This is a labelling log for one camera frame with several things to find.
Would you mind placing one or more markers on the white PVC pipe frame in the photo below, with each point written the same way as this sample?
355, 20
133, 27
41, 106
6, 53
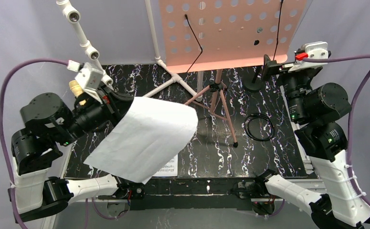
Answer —
73, 16

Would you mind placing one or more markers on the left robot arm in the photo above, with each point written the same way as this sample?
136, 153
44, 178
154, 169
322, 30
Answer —
49, 123

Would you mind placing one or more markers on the black microphone on stand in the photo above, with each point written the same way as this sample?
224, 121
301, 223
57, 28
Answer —
256, 83

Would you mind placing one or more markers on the sheet music page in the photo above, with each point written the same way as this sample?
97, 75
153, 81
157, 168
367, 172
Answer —
149, 135
170, 169

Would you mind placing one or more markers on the yellow toy microphone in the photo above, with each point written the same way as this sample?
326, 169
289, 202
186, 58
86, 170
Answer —
76, 90

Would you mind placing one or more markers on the aluminium frame rail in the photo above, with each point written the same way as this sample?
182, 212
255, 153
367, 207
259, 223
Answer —
173, 193

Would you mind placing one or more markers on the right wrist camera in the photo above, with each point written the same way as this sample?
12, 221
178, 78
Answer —
314, 50

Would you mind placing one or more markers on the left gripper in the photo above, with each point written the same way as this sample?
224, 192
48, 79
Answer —
115, 101

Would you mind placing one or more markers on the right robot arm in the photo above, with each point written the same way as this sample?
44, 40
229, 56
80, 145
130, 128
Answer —
325, 116

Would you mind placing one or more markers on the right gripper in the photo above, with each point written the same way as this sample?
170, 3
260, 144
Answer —
286, 70

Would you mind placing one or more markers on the pink music stand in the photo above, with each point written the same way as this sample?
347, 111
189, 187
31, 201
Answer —
202, 35

